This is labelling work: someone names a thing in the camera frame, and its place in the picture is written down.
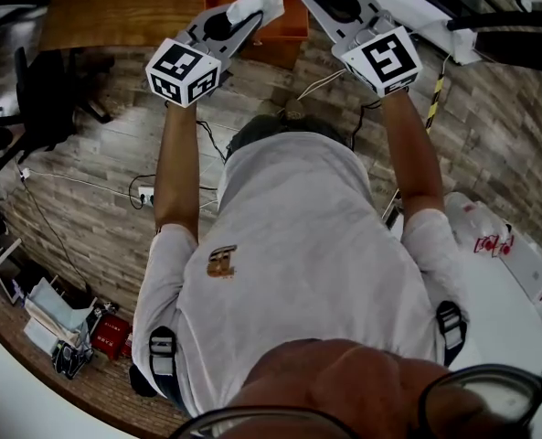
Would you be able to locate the brown wooden table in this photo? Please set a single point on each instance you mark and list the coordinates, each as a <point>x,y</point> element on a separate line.
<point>115,12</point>

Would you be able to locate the black office chair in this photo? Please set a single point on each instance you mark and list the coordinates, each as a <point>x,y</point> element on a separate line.
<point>51,99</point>

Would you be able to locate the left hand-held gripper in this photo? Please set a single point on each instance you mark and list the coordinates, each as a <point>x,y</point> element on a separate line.
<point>179,62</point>

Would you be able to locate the white plug adapter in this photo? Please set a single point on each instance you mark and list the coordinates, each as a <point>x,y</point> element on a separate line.
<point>24,174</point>

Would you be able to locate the person's left forearm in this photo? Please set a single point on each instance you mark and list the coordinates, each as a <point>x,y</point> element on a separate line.
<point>177,172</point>

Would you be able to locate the white paper bag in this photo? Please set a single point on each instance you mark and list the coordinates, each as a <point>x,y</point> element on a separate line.
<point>56,309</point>

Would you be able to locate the person's dark trousers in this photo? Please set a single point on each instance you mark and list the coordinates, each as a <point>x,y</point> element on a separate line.
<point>252,131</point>

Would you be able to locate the person's right forearm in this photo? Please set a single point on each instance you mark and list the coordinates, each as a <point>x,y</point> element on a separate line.
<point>412,153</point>

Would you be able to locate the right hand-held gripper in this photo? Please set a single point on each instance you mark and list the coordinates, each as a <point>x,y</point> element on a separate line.
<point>387,60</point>

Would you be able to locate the white table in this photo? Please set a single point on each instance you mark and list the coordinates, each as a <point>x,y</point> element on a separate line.
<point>499,336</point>

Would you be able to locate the black mesh bag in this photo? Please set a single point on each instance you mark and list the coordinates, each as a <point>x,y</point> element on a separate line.
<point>71,359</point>

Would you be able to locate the person's right shoe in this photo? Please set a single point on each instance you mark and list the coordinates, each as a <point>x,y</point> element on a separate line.
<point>294,110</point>

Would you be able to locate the clear plastic bag red print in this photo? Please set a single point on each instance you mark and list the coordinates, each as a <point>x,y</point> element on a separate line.
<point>476,227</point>

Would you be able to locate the yellow black striped tape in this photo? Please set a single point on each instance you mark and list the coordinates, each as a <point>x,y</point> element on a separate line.
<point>435,103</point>

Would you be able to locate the orange box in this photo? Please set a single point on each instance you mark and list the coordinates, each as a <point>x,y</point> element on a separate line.
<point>279,48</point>

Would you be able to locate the black equipment stand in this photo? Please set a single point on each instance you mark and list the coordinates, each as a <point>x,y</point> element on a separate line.
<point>517,39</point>

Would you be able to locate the white desk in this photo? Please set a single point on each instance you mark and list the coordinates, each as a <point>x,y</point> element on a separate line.
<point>417,3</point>

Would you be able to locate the person's face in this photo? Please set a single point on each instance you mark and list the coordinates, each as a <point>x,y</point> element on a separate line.
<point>343,382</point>

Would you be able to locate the black eyeglasses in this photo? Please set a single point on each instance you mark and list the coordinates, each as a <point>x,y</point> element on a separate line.
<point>481,373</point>

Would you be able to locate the person's white t-shirt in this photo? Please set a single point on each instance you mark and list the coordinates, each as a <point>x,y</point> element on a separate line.
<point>298,245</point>

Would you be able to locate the white power strip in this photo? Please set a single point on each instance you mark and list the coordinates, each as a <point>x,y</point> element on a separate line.
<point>146,196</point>

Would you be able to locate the red fire extinguisher box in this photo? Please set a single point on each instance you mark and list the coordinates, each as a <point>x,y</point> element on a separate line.
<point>110,336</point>

